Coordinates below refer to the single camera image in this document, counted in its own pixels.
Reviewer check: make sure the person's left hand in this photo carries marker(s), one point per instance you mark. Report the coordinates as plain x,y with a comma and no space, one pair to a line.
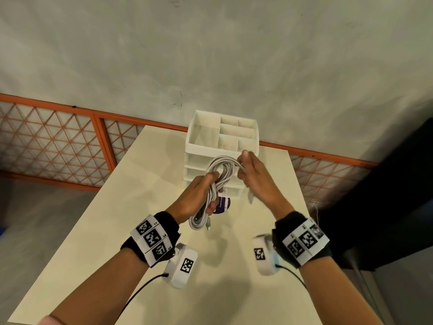
189,199

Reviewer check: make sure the person's right hand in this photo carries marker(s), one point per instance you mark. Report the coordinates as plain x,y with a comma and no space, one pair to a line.
262,184

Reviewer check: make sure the person's right thumb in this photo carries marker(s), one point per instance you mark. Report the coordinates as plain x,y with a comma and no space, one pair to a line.
242,175

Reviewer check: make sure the person's left thumb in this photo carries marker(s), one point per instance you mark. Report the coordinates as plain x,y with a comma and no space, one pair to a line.
212,207

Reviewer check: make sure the person's right forearm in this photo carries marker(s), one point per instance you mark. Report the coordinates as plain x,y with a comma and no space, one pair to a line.
335,294

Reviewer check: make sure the person's left forearm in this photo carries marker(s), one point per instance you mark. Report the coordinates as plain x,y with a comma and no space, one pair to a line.
101,294

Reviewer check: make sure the purple and white small packet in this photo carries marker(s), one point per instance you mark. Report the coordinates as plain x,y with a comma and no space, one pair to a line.
224,204

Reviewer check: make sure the white drawer organizer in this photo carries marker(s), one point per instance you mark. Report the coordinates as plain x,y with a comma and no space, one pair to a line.
206,138

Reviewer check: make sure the black left wristband with markers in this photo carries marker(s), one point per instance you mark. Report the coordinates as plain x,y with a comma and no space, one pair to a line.
152,238

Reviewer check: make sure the black wristband with markers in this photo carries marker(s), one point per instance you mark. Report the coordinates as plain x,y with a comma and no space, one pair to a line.
304,240
152,238

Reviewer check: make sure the black right wristband with markers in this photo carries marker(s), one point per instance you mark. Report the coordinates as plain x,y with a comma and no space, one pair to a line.
304,240

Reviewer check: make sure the orange lattice fence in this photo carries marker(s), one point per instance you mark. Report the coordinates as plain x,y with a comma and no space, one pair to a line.
50,142

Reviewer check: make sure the pink sleeve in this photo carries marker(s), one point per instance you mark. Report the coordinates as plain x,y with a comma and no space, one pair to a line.
47,320

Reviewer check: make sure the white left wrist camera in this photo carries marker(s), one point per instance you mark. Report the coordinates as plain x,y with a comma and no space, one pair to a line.
181,267

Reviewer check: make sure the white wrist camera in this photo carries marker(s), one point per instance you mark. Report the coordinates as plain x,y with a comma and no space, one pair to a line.
264,255
181,267

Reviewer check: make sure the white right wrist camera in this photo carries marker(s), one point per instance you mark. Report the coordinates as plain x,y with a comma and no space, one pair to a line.
264,255

